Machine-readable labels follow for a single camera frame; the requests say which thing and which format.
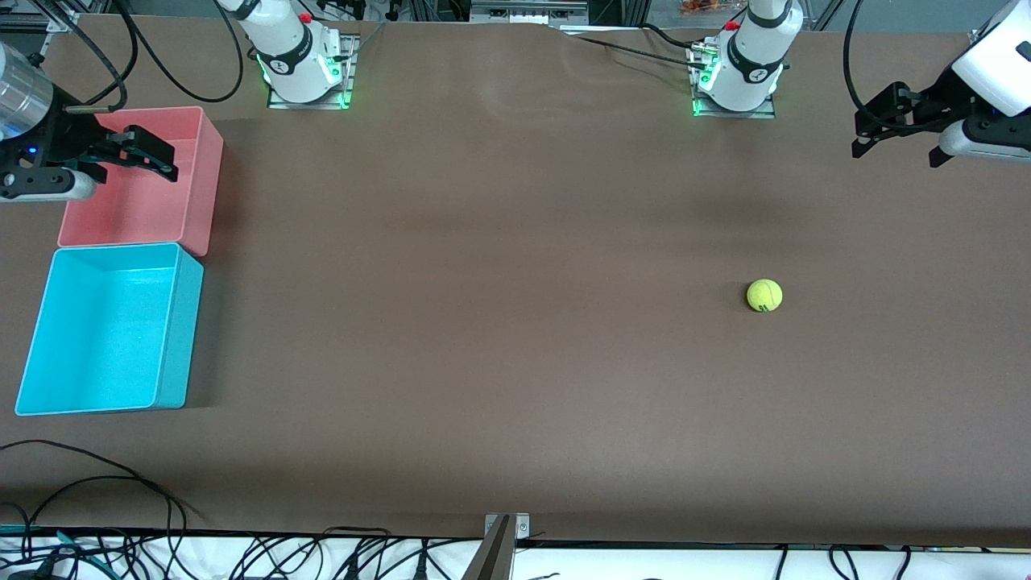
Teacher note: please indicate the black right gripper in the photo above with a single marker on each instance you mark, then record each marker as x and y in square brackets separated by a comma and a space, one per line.
[58, 138]

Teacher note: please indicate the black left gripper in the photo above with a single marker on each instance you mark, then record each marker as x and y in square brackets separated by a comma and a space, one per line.
[933, 104]

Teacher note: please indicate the yellow tennis ball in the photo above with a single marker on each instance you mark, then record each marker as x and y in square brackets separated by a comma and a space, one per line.
[764, 296]

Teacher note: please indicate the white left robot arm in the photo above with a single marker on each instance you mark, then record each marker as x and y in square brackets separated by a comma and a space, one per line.
[753, 56]

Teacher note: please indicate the pink plastic bin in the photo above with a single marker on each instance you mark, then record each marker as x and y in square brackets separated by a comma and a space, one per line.
[153, 209]

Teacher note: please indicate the blue plastic bin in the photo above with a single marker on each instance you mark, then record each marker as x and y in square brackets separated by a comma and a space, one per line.
[105, 330]

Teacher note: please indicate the orange packet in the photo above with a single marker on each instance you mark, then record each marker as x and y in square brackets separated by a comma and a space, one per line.
[702, 6]

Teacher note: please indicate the grey power strip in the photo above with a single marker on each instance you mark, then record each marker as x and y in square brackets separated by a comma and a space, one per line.
[527, 12]

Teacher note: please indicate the grey metal bar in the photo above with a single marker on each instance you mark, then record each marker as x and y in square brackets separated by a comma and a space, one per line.
[493, 560]

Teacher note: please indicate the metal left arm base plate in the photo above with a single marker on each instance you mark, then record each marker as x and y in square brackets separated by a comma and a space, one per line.
[765, 114]

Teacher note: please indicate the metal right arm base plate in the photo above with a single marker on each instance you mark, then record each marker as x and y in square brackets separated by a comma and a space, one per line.
[349, 80]

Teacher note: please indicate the silver metal bracket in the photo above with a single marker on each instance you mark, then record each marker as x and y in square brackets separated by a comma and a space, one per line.
[522, 525]

